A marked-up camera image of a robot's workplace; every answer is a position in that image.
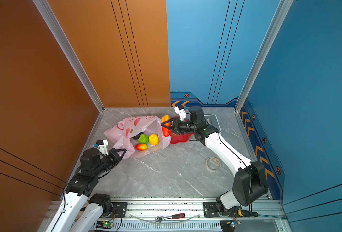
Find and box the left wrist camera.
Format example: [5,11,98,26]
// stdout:
[92,140,108,156]

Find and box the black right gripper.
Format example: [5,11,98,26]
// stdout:
[162,118,198,135]

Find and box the yellow lemon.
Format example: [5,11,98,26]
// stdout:
[148,134,159,146]

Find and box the white tape roll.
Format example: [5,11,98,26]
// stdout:
[205,157,221,173]

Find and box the green bumpy fruit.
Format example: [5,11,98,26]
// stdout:
[138,134,149,144]

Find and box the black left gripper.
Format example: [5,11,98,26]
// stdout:
[94,148,127,178]

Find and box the red yellow mango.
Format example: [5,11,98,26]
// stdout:
[135,144,148,151]

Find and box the green circuit board left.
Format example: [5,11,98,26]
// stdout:
[95,220,115,230]

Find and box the aluminium corner post right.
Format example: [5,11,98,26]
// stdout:
[234,0,293,113]

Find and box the circuit board right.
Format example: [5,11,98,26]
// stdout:
[220,220,242,232]

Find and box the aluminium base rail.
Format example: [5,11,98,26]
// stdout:
[88,197,291,232]

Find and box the red handled ratchet wrench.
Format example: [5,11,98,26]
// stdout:
[155,213,185,223]

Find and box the pink plastic bag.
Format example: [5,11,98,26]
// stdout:
[104,116,171,159]

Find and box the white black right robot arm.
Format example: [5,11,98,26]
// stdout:
[161,117,269,216]

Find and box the yellow black screwdriver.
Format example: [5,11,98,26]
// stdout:
[237,209,259,217]

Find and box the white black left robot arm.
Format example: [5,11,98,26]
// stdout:
[46,148,127,232]

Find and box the aluminium corner post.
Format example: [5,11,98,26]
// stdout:
[234,0,293,113]
[33,0,105,113]

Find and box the red flower-shaped bowl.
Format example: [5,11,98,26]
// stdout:
[170,130,192,145]

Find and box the white grey tissue box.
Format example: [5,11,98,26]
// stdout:
[204,114,221,133]

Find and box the aluminium corner post left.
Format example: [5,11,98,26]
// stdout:
[33,0,105,113]

